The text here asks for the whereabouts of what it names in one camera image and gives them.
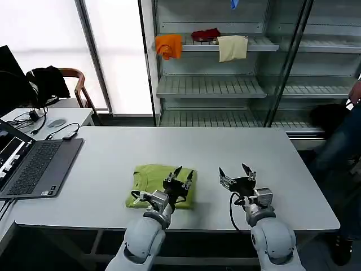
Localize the black jacket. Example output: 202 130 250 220
26 65 71 107

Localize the brown wooden chair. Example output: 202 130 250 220
58 67 104 126

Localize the small white desk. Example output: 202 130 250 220
0 107 95 142

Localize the grey metal shelf rack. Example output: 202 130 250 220
138 0 361 142

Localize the black adapter cable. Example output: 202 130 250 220
12 107 49 135

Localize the grey window frame post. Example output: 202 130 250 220
74 0 114 117

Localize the black cable with dongle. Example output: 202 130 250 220
46 122 81 141

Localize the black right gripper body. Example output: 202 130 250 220
228 177 257 196

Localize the person's hand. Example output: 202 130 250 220
349 80 361 105

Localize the green t-shirt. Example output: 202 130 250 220
125 164 197 211

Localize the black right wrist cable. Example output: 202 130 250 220
228 191 253 234

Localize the grey laptop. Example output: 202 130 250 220
0 118 85 198

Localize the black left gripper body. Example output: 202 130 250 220
162 180 191 209

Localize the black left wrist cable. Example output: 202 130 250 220
130 190 151 204

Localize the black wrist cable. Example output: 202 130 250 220
130 190 151 204
228 191 253 234

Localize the black bag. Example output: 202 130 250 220
309 103 352 134

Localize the person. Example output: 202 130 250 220
312 72 361 266

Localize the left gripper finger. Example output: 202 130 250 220
182 169 195 190
165 165 183 185

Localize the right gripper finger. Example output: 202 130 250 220
218 167 234 191
241 163 257 182

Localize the black monitor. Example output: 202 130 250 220
0 45 39 118

